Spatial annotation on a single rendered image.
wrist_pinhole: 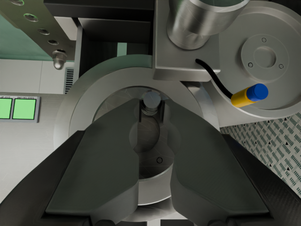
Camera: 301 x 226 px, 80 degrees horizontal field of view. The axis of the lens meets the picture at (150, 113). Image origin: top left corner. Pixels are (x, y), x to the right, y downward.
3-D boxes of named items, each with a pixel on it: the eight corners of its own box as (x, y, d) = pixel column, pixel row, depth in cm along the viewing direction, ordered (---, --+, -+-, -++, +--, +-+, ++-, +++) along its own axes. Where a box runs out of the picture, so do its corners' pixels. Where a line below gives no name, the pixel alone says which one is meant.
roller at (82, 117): (203, 66, 16) (210, 203, 15) (164, 110, 42) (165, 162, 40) (71, 65, 16) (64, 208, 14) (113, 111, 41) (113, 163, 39)
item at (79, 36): (91, -82, 19) (78, 84, 17) (118, 38, 43) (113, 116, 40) (86, -82, 19) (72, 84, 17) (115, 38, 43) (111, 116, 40)
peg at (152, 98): (167, 102, 12) (148, 115, 11) (161, 109, 14) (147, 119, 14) (154, 84, 12) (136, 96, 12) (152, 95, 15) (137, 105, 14)
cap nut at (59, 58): (63, 51, 48) (62, 67, 47) (69, 57, 52) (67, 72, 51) (49, 50, 48) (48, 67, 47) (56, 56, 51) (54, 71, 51)
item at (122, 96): (72, 157, 13) (115, 70, 15) (80, 155, 15) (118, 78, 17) (164, 198, 13) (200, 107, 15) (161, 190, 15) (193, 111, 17)
